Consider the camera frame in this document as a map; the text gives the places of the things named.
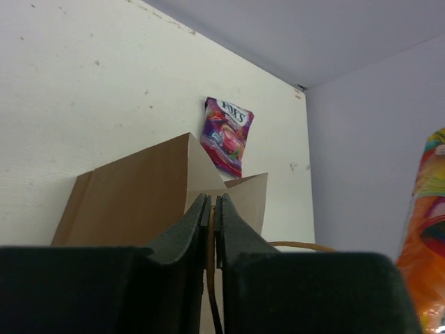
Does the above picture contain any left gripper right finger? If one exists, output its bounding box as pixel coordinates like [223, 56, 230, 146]
[216, 195, 421, 333]

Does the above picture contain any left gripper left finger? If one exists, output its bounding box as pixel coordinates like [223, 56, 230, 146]
[1, 194, 211, 333]

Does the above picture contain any brown paper bag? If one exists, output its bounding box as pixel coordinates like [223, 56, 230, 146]
[51, 134, 268, 333]

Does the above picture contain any orange Fox's candy bag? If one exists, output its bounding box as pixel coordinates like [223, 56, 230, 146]
[396, 129, 444, 333]

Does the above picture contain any purple Fox's candy bag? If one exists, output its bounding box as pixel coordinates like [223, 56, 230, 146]
[200, 97, 254, 177]

